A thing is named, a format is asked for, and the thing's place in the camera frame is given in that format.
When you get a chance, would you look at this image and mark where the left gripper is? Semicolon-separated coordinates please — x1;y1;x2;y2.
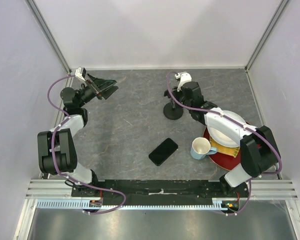
77;73;118;108

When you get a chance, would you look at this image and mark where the black phone stand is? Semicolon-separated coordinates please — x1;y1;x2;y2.
163;100;184;120

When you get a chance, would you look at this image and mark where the black smartphone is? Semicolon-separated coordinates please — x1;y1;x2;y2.
148;138;179;166

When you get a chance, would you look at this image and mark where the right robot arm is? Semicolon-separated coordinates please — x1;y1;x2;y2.
164;81;282;197

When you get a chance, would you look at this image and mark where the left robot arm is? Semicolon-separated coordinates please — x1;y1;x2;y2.
37;74;118;197

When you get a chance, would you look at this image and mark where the light blue mug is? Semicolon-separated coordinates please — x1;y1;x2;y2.
190;137;218;160

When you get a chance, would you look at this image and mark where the white paper plate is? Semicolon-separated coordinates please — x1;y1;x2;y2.
205;110;246;148

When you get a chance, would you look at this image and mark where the yellow sponge cloth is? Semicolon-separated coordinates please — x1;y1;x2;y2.
209;138;240;158

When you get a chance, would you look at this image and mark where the red round tray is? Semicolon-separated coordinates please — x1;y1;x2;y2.
203;129;241;171

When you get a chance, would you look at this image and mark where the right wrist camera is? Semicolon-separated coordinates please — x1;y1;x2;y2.
174;71;192;92

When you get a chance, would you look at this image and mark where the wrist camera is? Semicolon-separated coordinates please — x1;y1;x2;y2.
174;71;192;92
75;67;86;83

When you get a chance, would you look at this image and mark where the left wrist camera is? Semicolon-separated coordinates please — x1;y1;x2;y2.
75;67;86;83

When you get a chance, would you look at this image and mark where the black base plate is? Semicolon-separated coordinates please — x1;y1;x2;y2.
71;178;250;206

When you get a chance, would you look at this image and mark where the left aluminium frame post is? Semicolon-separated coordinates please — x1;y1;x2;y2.
25;0;72;75

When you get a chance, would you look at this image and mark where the aluminium frame post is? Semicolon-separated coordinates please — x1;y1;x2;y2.
25;0;72;75
244;0;290;73

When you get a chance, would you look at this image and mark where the slotted cable duct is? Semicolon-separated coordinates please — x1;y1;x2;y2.
36;198;236;211

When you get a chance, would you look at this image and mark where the right aluminium frame post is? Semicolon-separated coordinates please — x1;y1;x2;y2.
244;0;290;73

